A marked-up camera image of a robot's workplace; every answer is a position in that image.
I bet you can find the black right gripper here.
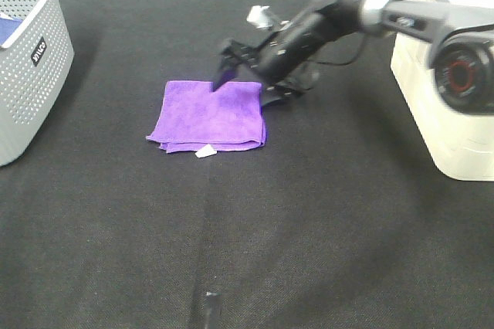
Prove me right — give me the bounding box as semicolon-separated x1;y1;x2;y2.
211;12;334;107

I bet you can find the purple microfiber towel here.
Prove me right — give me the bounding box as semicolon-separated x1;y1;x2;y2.
146;80;266;154

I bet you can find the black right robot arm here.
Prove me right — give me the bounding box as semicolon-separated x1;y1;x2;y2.
212;0;493;114

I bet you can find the black tablecloth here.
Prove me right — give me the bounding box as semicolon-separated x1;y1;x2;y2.
1;0;493;328

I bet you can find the white plastic bin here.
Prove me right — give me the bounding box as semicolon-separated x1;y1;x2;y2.
390;0;494;182

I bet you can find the black tape strip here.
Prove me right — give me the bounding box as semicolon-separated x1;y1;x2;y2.
204;291;222;329

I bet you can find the grey perforated plastic basket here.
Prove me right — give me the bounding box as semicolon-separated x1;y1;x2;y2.
1;0;74;165

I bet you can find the blue cloth in basket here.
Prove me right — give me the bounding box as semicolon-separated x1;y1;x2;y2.
0;12;22;45

